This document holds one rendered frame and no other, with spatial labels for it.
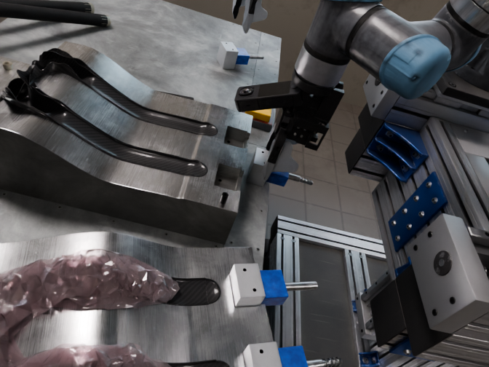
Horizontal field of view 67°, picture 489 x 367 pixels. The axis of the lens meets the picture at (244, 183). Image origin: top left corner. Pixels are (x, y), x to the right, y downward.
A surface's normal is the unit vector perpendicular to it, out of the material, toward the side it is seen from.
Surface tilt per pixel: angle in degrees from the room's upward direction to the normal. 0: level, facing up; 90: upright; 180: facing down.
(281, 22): 90
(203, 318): 0
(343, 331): 0
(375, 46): 76
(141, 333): 28
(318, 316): 0
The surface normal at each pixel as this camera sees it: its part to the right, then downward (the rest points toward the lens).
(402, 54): -0.57, 0.02
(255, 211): 0.26, -0.67
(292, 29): -0.08, 0.70
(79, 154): 0.67, -0.47
